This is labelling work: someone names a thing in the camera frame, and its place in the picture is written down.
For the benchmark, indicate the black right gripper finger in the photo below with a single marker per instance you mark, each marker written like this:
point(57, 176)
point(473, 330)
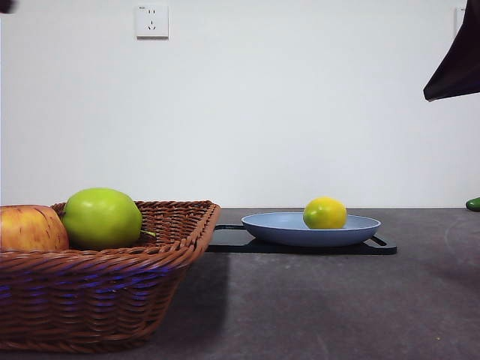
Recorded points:
point(457, 67)

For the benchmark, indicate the yellow lemon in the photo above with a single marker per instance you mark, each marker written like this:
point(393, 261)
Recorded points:
point(324, 213)

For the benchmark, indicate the blue round plate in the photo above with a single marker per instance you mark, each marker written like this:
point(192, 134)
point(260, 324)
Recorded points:
point(292, 234)

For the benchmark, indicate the brown woven wicker basket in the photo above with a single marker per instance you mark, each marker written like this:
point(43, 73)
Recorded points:
point(93, 296)

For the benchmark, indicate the dark green vegetable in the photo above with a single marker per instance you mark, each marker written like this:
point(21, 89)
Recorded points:
point(474, 203)

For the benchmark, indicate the black flat tray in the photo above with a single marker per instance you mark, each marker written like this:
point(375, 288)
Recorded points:
point(225, 240)

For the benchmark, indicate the green apple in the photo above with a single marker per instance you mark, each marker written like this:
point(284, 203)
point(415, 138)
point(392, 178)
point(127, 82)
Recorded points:
point(101, 219)

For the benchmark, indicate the red yellow apple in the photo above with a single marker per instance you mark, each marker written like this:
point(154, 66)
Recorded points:
point(30, 228)

